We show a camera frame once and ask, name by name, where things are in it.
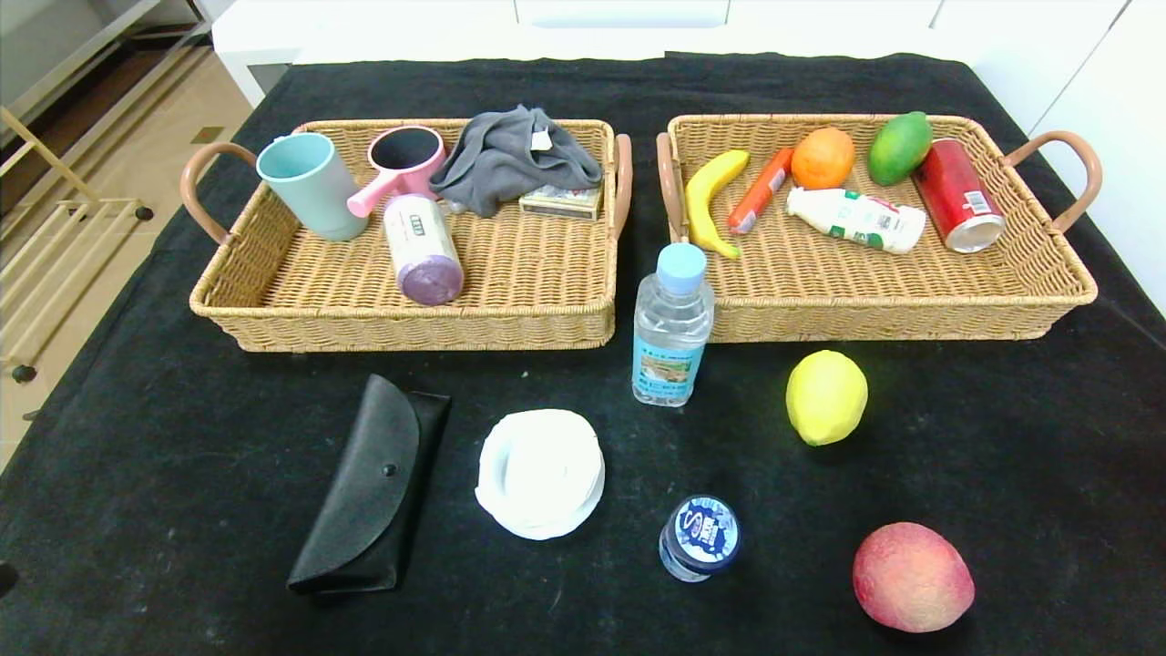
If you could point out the light blue plastic cup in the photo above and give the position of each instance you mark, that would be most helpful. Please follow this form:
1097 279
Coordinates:
314 191

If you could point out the black table cloth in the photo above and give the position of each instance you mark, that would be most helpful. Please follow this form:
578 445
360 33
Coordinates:
1002 437

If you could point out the yellow banana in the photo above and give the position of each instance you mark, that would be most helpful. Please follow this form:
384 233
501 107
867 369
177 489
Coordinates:
700 205

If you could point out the small bottle blue lid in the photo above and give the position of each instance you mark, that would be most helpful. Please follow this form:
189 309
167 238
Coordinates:
701 536

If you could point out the grey metal shelf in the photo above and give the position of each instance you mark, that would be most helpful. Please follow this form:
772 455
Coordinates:
82 55

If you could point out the white yogurt bottle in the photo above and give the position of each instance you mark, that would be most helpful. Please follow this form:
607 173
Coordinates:
856 219

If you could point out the grey cloth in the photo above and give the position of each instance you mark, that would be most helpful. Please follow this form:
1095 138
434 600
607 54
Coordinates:
510 155

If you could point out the pink purple cylinder bottle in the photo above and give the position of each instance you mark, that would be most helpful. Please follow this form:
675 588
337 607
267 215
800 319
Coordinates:
421 246

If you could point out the red soda can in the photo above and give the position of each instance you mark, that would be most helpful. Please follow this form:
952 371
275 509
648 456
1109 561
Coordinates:
956 196

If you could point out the green mango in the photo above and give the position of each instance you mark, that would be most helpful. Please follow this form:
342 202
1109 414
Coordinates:
900 148

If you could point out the small printed card box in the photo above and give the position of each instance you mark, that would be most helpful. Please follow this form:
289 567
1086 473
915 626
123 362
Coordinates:
560 202

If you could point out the white round lid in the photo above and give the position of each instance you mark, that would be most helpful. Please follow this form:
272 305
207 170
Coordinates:
539 474

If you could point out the orange red sausage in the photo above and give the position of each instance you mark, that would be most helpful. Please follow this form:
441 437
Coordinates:
761 191

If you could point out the red pink peach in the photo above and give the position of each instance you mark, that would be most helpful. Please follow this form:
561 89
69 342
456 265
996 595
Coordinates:
911 579

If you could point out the beige wooden rack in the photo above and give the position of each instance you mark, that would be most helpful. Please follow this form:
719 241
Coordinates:
36 144

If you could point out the yellow lemon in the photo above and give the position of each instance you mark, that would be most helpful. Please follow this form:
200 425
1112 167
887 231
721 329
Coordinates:
826 398

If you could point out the black glasses case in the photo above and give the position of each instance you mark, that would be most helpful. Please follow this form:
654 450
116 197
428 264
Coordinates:
364 492

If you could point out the water bottle blue cap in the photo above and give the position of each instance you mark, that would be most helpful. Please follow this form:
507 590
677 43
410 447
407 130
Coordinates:
672 337

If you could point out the orange fruit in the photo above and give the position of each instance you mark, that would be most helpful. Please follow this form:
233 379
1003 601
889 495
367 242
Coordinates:
823 159

